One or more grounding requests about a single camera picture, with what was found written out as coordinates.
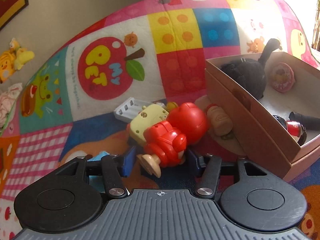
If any red round-head toy figure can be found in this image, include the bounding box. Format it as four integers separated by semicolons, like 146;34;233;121
138;102;209;178

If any white battery charger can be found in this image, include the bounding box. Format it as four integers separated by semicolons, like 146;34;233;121
113;97;166;124

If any pink cardboard box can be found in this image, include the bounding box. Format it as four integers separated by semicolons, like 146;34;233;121
204;52;319;181

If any cream yellow toy keychain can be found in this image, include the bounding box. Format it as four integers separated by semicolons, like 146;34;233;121
126;104;169;146

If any black red doll keychain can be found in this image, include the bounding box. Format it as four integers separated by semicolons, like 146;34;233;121
273;112;319;146

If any black plush cat toy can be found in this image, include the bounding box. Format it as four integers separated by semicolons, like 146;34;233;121
220;38;282;100

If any yellow pudding toy pink base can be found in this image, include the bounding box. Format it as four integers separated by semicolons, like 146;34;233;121
269;62;296;93

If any blue white tissue pack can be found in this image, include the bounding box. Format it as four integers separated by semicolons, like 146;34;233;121
88;151;109;193

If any colourful cartoon play mat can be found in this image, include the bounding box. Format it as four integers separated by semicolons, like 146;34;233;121
1;0;318;239

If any pink white crumpled cloth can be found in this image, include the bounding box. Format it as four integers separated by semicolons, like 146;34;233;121
0;83;22;128

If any yellow bear plush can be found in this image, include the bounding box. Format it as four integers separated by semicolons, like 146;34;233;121
9;38;35;70

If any yellow duck plush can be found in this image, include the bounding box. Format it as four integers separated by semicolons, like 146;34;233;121
0;50;16;83

